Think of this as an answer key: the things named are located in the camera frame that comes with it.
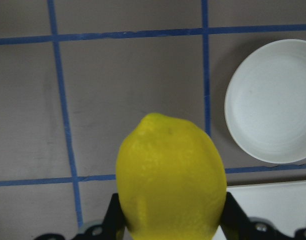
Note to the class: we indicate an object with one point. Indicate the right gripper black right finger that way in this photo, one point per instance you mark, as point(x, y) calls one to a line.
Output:
point(236, 225)

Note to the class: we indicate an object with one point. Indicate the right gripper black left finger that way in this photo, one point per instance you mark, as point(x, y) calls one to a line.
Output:
point(112, 227)

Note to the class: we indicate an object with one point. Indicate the yellow lemon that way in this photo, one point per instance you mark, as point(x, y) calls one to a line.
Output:
point(170, 180)

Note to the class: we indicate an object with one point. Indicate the cream rectangular tray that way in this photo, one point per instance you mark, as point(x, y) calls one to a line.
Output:
point(283, 205)

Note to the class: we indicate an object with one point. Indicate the cream round plate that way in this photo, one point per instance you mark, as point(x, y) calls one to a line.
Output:
point(265, 103)

